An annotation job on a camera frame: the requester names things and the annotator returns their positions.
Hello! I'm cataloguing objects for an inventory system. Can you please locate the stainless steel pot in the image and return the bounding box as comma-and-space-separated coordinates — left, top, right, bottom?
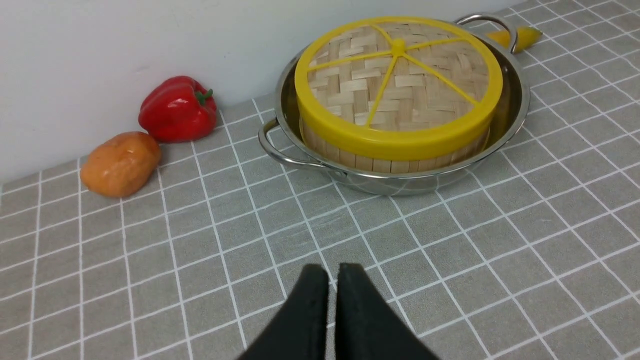
258, 13, 530, 196

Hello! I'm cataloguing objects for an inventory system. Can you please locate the yellow-rimmed bamboo steamer basket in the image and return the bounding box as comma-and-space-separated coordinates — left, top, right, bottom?
298, 120, 492, 174

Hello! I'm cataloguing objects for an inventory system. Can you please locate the yellow-rimmed woven bamboo lid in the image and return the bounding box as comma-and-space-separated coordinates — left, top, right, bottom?
294, 16, 503, 162

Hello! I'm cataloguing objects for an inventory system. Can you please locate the orange-brown potato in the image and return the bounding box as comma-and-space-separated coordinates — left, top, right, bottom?
79, 131, 162, 198

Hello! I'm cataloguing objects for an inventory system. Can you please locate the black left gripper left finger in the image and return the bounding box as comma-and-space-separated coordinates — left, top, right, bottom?
238, 264, 329, 360

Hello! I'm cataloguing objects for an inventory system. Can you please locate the red bell pepper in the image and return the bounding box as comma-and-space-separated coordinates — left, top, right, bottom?
138, 75, 217, 143

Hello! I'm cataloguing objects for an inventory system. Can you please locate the grey checked tablecloth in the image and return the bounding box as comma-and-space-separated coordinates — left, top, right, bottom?
0, 0, 640, 360

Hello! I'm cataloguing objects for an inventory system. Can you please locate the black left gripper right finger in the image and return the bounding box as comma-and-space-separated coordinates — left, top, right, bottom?
334, 263, 438, 360

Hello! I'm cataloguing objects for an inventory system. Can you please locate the yellow banana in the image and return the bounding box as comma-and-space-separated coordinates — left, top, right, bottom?
484, 26, 543, 54

